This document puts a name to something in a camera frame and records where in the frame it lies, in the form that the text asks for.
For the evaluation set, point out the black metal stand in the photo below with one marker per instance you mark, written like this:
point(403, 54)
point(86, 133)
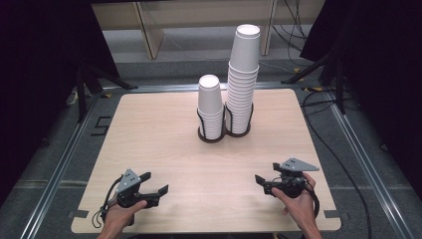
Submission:
point(340, 89)
point(81, 96)

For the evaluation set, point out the light wooden shelf unit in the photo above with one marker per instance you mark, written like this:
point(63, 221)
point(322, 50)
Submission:
point(151, 33)

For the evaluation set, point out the person's right hand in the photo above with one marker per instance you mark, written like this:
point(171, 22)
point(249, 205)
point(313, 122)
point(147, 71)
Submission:
point(300, 209)

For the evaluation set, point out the aluminium floor rail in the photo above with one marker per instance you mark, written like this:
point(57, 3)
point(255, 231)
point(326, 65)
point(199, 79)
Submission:
point(56, 176)
point(368, 172)
point(172, 88)

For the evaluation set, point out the tall stack of paper cups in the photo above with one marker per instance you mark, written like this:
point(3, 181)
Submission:
point(244, 83)

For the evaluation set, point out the single white paper cup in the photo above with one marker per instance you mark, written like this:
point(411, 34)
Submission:
point(209, 96)

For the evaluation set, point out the yellow tape piece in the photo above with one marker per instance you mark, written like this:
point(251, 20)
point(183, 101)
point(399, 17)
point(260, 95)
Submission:
point(106, 95)
point(313, 89)
point(297, 70)

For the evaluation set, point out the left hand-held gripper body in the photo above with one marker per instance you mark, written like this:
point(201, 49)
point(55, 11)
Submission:
point(127, 182)

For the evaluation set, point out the grey tape tab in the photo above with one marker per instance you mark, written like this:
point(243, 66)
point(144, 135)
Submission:
point(335, 214)
point(78, 214)

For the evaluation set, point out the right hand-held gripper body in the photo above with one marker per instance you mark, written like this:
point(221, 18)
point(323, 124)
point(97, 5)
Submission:
point(292, 186)

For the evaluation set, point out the person's left hand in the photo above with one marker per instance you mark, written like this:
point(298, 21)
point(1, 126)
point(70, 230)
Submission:
point(116, 217)

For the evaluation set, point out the dark curtain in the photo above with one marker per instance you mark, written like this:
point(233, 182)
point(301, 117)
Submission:
point(381, 66)
point(36, 83)

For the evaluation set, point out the black floor tape mark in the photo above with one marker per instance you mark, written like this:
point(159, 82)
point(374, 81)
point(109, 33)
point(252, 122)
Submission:
point(101, 126)

